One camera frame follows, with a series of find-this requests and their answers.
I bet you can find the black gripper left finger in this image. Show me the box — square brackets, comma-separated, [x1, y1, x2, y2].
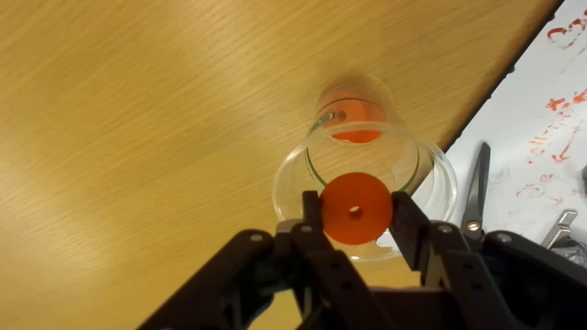
[137, 190, 392, 330]

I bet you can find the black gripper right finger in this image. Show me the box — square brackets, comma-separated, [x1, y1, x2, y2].
[390, 190, 587, 330]

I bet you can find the clear plastic cup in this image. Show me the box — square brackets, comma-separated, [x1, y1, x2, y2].
[271, 75, 460, 263]

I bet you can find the small whiteboard with red writing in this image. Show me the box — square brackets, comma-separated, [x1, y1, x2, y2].
[390, 0, 587, 258]

